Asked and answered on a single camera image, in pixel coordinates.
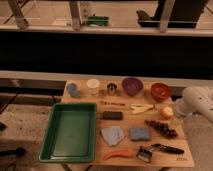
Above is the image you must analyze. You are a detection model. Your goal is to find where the yellow red apple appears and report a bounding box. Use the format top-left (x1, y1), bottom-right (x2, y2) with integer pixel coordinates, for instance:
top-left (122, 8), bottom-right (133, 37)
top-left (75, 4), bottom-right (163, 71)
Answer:
top-left (160, 107), bottom-right (174, 119)

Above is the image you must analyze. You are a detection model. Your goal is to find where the blue cup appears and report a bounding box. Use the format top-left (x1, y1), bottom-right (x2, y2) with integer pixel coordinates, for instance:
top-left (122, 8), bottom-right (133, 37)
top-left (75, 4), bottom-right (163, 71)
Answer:
top-left (66, 83), bottom-right (79, 97)

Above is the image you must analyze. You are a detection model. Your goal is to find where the wooden table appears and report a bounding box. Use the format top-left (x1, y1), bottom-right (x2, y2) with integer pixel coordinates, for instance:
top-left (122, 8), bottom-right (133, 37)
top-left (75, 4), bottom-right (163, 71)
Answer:
top-left (62, 80), bottom-right (194, 167)

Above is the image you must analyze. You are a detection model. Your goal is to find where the dark grape bunch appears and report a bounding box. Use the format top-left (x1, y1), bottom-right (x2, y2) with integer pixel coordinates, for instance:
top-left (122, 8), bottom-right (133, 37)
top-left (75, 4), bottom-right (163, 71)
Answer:
top-left (145, 120), bottom-right (178, 139)

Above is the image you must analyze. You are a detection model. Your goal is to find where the green box on shelf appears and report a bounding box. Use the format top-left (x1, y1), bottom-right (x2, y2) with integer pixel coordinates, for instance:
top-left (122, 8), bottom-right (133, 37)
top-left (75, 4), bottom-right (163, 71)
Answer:
top-left (86, 16), bottom-right (109, 26)

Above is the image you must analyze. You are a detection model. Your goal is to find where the light blue cloth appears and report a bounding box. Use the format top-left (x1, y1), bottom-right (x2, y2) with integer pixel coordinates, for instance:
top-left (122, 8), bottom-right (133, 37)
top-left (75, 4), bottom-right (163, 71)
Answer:
top-left (101, 126), bottom-right (125, 147)

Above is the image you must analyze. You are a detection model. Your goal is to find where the white cup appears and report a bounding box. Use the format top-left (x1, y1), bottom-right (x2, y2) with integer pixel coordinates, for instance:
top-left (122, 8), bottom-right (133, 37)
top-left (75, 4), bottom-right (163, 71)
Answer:
top-left (86, 79), bottom-right (100, 95)

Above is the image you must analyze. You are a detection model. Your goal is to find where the red brown bowl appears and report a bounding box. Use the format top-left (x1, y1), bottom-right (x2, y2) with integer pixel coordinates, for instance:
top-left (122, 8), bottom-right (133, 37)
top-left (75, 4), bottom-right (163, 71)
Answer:
top-left (151, 83), bottom-right (171, 102)

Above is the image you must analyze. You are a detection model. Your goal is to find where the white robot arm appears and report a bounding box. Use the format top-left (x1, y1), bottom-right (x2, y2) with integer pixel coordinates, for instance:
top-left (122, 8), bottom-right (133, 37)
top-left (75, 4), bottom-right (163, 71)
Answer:
top-left (172, 86), bottom-right (213, 125)

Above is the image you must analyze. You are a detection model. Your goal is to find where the small metal cup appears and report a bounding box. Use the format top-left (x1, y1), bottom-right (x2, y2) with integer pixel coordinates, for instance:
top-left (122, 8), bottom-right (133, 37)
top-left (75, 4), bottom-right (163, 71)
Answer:
top-left (107, 83), bottom-right (117, 96)

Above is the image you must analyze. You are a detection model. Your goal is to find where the black rectangular block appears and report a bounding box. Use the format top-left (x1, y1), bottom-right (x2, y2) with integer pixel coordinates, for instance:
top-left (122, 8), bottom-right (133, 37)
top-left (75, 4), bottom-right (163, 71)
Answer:
top-left (103, 111), bottom-right (123, 120)

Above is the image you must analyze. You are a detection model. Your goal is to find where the purple bowl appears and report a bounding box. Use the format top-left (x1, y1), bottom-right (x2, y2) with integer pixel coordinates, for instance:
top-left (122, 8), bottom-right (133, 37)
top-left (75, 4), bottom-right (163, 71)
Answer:
top-left (122, 77), bottom-right (144, 96)

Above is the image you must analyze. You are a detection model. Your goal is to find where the green plastic tray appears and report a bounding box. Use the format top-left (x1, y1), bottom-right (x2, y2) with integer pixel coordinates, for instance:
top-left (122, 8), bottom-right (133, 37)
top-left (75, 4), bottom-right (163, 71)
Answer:
top-left (39, 103), bottom-right (97, 163)

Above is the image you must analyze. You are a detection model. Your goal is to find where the black handled peeler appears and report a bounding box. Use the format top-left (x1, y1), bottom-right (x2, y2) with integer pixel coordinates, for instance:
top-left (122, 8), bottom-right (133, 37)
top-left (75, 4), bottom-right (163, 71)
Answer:
top-left (136, 143), bottom-right (184, 163)

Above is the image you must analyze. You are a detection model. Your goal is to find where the thin brown stick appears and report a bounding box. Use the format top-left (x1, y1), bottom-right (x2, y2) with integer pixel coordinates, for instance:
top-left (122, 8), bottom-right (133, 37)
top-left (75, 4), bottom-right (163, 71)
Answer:
top-left (100, 101), bottom-right (125, 106)

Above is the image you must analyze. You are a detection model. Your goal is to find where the blue sponge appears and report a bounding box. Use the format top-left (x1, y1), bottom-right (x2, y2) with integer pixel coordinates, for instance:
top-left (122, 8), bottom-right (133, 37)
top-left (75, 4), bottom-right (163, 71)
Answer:
top-left (130, 128), bottom-right (151, 141)

